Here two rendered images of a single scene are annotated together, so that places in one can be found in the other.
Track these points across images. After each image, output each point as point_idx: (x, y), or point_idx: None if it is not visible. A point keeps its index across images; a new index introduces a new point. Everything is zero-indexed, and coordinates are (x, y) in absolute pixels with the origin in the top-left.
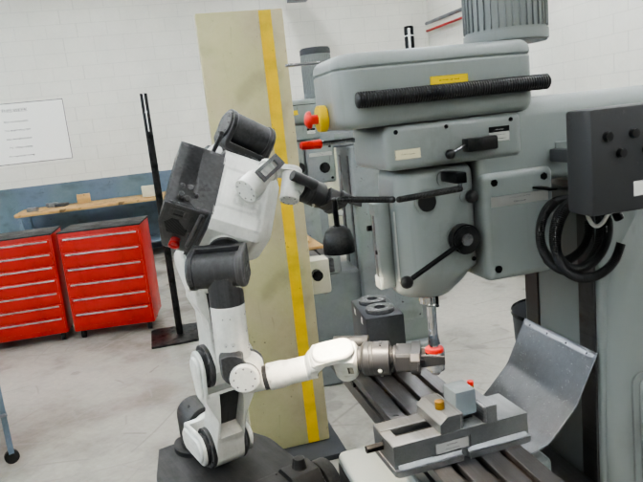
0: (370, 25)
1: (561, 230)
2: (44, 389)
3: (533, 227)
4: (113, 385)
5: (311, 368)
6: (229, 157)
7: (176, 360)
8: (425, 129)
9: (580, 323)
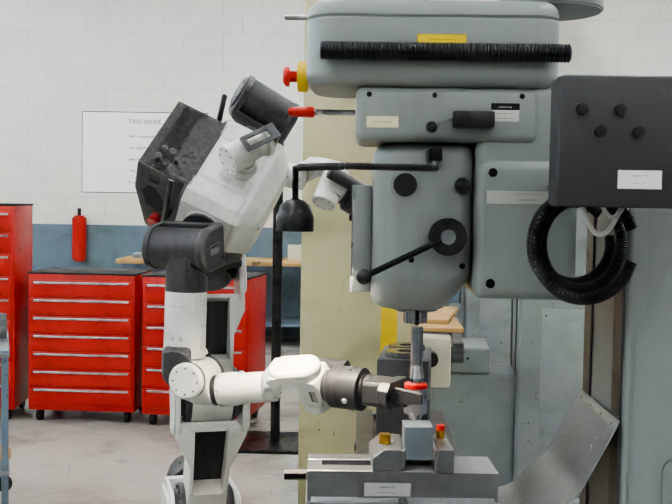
0: (668, 51)
1: (540, 229)
2: (76, 471)
3: None
4: (160, 483)
5: (265, 384)
6: (230, 126)
7: (254, 470)
8: (407, 95)
9: (612, 383)
